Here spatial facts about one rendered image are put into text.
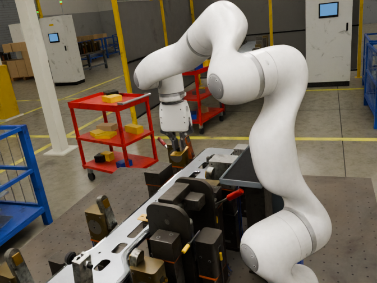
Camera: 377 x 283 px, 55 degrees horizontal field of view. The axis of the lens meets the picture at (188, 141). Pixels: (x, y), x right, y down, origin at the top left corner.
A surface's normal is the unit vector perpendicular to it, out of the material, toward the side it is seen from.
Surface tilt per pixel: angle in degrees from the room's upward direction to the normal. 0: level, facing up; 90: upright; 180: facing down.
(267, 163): 88
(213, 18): 69
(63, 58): 90
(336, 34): 90
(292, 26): 90
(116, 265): 0
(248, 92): 110
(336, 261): 0
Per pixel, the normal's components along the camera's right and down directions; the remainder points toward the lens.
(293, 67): 0.47, 0.07
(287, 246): 0.32, -0.22
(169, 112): -0.37, 0.36
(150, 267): -0.11, -0.94
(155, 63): -0.40, 0.07
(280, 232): 0.12, -0.64
